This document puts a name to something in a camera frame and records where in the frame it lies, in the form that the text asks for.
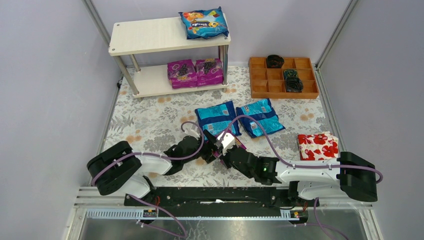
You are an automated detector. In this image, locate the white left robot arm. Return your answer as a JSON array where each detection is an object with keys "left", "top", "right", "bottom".
[{"left": 86, "top": 130, "right": 218, "bottom": 198}]

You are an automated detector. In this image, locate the blue candy bag left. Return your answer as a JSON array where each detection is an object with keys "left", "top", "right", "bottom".
[{"left": 194, "top": 101, "right": 237, "bottom": 136}]

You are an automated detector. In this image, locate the blue fruit candy bag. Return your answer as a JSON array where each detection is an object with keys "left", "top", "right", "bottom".
[{"left": 179, "top": 6, "right": 229, "bottom": 40}]

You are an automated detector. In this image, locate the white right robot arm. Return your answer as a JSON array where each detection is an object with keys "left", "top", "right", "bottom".
[{"left": 217, "top": 143, "right": 379, "bottom": 203}]

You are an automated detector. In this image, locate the dark coiled belt middle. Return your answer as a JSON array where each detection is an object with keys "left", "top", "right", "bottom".
[{"left": 282, "top": 68, "right": 299, "bottom": 79}]

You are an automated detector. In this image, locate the purple candy bag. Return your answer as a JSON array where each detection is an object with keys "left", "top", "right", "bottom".
[
  {"left": 195, "top": 58, "right": 224, "bottom": 87},
  {"left": 212, "top": 132, "right": 246, "bottom": 158},
  {"left": 167, "top": 59, "right": 198, "bottom": 89}
]

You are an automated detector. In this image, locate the black coiled belt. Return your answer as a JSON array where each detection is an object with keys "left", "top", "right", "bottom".
[
  {"left": 265, "top": 54, "right": 285, "bottom": 69},
  {"left": 285, "top": 76, "right": 304, "bottom": 93}
]

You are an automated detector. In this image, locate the white two-tier shelf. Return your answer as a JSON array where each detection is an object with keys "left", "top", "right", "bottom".
[{"left": 108, "top": 17, "right": 231, "bottom": 98}]

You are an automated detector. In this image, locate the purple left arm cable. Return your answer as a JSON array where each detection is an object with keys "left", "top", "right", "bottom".
[{"left": 91, "top": 121, "right": 206, "bottom": 239}]

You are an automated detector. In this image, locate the black coiled belt bottom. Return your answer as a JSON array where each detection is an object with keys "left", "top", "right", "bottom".
[{"left": 285, "top": 76, "right": 304, "bottom": 93}]

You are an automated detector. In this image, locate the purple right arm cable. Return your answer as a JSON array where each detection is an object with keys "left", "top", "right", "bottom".
[{"left": 216, "top": 114, "right": 384, "bottom": 240}]

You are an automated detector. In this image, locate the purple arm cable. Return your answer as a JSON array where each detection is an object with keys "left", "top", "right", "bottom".
[
  {"left": 216, "top": 114, "right": 384, "bottom": 240},
  {"left": 91, "top": 121, "right": 206, "bottom": 239}
]

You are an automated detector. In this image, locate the purple candy bag bottom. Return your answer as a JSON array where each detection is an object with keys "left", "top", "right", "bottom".
[{"left": 167, "top": 59, "right": 198, "bottom": 89}]

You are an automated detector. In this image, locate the blue candy bag right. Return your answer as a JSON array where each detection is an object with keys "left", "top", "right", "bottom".
[{"left": 235, "top": 98, "right": 286, "bottom": 138}]

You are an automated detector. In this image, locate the red floral cloth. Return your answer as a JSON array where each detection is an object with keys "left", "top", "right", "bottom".
[{"left": 297, "top": 131, "right": 340, "bottom": 161}]

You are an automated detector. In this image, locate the floral table mat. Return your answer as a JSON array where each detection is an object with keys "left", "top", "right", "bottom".
[{"left": 104, "top": 66, "right": 331, "bottom": 187}]

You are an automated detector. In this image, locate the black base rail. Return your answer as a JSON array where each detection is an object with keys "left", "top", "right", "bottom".
[{"left": 142, "top": 186, "right": 315, "bottom": 218}]

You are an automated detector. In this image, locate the black coiled belt top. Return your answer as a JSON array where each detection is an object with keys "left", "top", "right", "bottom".
[{"left": 265, "top": 54, "right": 285, "bottom": 69}]

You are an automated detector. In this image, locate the wooden compartment tray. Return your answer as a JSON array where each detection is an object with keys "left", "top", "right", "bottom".
[{"left": 248, "top": 57, "right": 319, "bottom": 99}]

